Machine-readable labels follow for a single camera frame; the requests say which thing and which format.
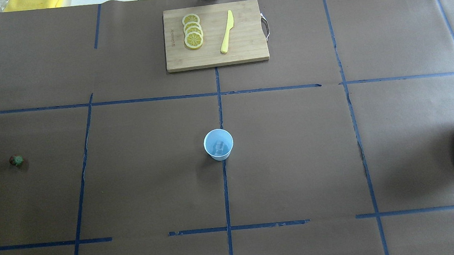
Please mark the red toy strawberry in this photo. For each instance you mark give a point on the red toy strawberry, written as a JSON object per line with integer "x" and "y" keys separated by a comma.
{"x": 16, "y": 160}

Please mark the light blue cup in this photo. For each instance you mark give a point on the light blue cup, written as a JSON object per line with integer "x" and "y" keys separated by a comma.
{"x": 218, "y": 135}

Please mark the wooden cutting board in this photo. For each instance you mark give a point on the wooden cutting board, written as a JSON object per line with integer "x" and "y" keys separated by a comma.
{"x": 247, "y": 43}

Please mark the lemon slices row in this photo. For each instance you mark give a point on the lemon slices row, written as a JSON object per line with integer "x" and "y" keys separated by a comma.
{"x": 193, "y": 32}

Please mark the yellow plastic knife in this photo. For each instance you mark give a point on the yellow plastic knife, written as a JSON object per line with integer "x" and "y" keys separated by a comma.
{"x": 229, "y": 25}

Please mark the yellow cloth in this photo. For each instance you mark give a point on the yellow cloth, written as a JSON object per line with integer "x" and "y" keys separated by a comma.
{"x": 21, "y": 5}

